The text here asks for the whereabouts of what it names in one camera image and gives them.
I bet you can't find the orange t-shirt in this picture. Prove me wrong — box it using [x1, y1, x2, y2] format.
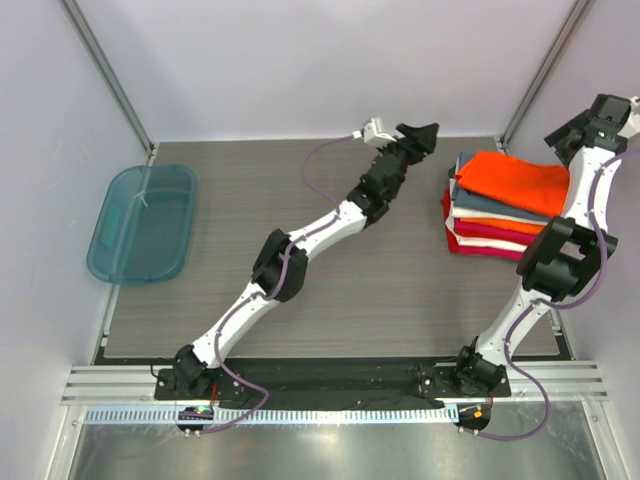
[454, 151, 570, 217]
[454, 218, 543, 239]

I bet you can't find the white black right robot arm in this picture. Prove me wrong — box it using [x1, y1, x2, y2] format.
[450, 94, 639, 397]

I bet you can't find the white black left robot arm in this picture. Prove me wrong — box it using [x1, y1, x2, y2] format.
[172, 117, 440, 397]

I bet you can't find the folded blue-grey t-shirt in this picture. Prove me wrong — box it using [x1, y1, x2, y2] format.
[448, 152, 550, 225]

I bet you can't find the folded orange t-shirt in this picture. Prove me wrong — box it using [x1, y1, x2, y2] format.
[454, 218, 543, 239]

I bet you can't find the folded magenta t-shirt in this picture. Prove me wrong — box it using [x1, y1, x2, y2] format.
[453, 222, 535, 251]

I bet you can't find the teal plastic bin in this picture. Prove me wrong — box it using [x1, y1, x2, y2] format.
[86, 164, 197, 285]

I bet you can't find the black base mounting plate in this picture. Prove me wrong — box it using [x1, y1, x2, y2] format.
[152, 355, 511, 407]

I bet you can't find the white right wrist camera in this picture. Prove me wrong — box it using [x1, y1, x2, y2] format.
[619, 96, 640, 139]

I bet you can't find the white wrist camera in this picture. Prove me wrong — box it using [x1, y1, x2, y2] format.
[619, 96, 640, 139]
[351, 117, 397, 149]

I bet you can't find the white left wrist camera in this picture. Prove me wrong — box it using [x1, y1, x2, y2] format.
[351, 117, 397, 149]

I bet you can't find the right aluminium frame post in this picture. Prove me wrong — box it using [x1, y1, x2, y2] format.
[495, 0, 594, 153]

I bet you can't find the aluminium frame post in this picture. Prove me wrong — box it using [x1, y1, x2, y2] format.
[59, 0, 157, 164]
[495, 0, 594, 153]

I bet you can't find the slotted grey cable duct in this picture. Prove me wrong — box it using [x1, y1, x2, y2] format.
[84, 405, 459, 428]

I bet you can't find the left aluminium frame post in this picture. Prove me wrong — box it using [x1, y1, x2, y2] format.
[59, 0, 157, 164]

